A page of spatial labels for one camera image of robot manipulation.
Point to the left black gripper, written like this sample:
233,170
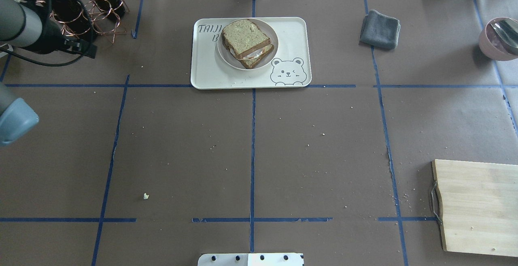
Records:
54,35

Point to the white round plate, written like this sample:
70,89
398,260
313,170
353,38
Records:
269,31

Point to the bread slice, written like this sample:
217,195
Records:
244,36
251,64

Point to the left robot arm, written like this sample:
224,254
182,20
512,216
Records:
17,117

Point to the cream bear tray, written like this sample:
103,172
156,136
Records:
290,66

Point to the dark green wine bottle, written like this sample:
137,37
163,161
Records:
70,13

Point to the bread slice on plate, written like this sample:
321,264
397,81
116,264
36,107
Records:
251,64

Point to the fried egg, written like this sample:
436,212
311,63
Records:
253,55

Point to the grey folded cloth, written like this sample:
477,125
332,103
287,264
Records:
380,30

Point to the pink bowl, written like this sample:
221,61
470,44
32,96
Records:
490,46

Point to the metal scoop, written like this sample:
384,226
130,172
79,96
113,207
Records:
506,31

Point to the wooden cutting board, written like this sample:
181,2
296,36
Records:
476,205

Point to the copper wire bottle rack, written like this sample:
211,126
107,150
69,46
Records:
100,23

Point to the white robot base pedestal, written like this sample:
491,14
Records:
251,259

